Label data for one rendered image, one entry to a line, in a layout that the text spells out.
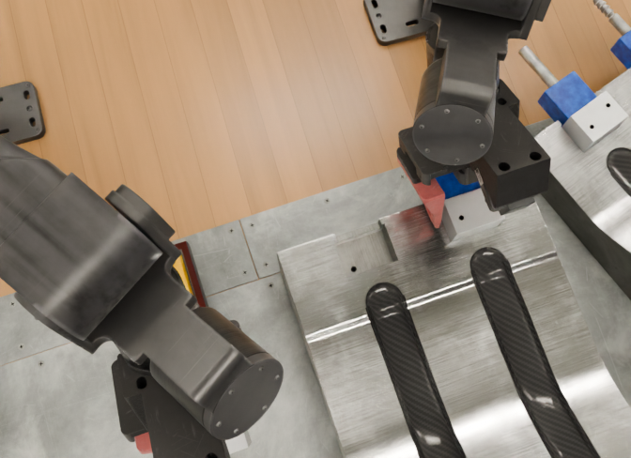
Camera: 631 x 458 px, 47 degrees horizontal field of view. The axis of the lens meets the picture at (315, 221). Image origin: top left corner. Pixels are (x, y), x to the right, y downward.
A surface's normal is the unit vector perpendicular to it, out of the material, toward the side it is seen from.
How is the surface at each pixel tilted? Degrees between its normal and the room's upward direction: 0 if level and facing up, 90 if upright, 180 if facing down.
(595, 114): 0
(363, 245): 0
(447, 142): 64
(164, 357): 23
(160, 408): 27
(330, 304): 0
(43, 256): 12
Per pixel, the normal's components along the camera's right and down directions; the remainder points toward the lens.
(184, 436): -0.13, -0.65
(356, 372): 0.03, -0.20
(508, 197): 0.28, 0.66
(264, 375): 0.71, 0.47
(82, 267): 0.29, -0.01
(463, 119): -0.20, 0.73
